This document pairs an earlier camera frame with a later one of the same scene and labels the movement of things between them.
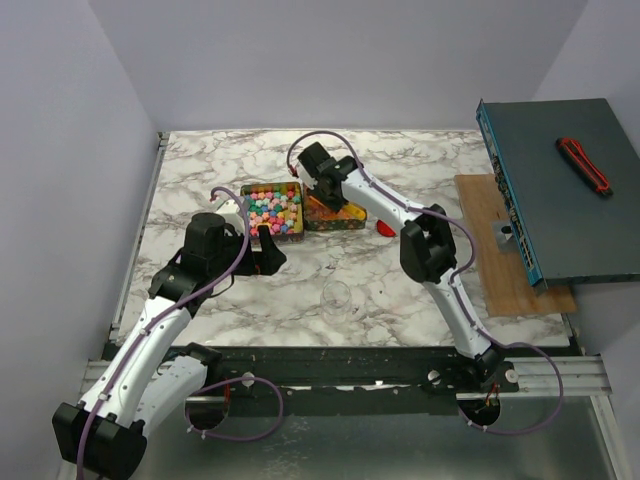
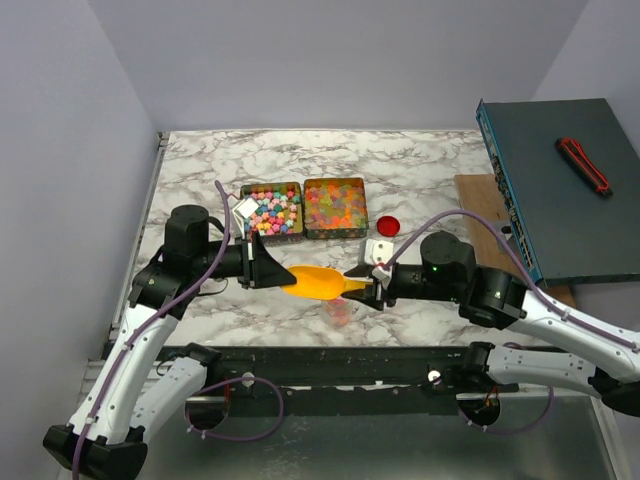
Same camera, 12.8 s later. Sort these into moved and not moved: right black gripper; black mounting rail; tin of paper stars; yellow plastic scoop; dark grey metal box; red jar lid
Moved: yellow plastic scoop; right black gripper
Not moved: black mounting rail; red jar lid; dark grey metal box; tin of paper stars
